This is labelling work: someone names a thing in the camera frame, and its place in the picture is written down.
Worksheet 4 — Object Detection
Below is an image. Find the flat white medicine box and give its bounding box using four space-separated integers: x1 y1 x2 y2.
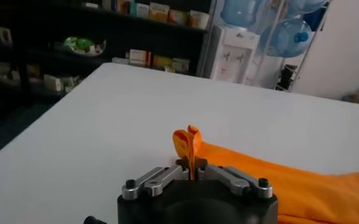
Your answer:
111 56 130 65

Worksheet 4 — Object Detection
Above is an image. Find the teal white medicine box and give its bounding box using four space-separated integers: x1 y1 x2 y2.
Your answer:
129 2 150 18

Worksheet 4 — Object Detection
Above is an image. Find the labelled blue water jug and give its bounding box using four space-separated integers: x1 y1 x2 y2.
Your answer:
220 0 262 29

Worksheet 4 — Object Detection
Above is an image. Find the black shelving unit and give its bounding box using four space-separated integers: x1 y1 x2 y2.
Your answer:
0 0 216 104

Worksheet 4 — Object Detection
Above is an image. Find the white paper cup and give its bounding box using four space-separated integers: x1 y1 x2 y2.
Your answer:
188 10 210 30

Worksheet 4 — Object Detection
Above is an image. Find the small black device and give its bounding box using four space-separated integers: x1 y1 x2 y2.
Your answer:
275 63 298 91

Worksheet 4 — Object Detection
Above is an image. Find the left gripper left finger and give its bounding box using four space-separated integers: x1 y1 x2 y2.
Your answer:
121 156 193 201

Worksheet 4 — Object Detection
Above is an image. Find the orange green medicine box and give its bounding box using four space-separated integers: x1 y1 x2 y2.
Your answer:
168 9 190 26

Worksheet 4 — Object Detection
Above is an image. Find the white water dispenser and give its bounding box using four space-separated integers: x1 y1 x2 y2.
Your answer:
209 24 261 85

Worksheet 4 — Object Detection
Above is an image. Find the wire basket with green packets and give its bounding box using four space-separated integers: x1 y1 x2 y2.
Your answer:
53 36 107 58

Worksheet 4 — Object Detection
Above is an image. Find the yellow green medicine box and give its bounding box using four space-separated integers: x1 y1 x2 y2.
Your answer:
152 54 174 70

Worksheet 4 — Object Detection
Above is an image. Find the white metal jug rack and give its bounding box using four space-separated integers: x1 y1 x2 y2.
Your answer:
243 0 332 92

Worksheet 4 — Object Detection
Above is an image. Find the orange t-shirt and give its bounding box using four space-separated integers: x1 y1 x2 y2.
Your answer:
172 124 359 224

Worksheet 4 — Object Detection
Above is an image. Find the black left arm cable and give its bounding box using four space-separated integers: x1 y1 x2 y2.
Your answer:
83 215 108 224

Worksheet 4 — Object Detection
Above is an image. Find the white green medicine box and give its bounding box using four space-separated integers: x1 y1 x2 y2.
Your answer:
171 57 191 74

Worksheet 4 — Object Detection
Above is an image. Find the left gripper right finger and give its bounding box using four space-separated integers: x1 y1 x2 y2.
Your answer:
194 156 274 200

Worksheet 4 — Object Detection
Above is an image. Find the red white medicine box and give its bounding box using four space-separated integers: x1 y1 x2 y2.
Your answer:
128 49 152 67

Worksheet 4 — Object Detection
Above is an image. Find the red orange medicine box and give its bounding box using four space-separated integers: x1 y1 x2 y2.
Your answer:
115 0 131 15

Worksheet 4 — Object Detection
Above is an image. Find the white green-edged box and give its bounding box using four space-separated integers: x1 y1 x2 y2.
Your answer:
43 74 65 92

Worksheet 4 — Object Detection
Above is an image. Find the orange yellow medicine box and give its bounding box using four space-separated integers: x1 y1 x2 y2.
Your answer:
148 2 170 23

